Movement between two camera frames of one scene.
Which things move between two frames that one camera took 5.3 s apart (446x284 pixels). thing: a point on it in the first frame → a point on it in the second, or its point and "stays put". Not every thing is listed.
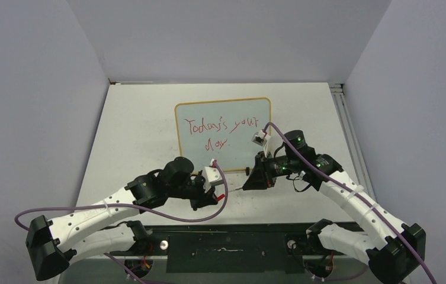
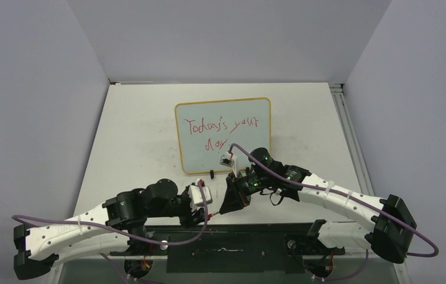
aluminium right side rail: x=338 y=93 stays put
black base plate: x=228 y=248 stays put
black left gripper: x=203 y=199 → x=191 y=218
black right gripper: x=258 y=179 → x=236 y=197
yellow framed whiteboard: x=223 y=131 stays put
